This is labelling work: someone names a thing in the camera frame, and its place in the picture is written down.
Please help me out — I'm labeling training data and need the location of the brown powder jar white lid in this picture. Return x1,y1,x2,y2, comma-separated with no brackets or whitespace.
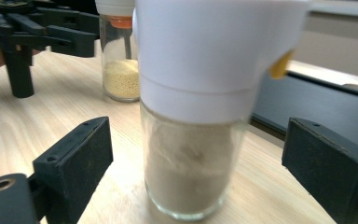
132,0,310,222

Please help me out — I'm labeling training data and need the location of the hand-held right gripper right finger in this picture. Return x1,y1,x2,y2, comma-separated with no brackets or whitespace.
281,117,358,224

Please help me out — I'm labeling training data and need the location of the yellow granule jar white lid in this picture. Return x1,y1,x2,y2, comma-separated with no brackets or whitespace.
94,0,141,104

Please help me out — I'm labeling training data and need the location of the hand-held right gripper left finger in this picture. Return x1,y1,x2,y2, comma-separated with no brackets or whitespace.
27,116,114,224

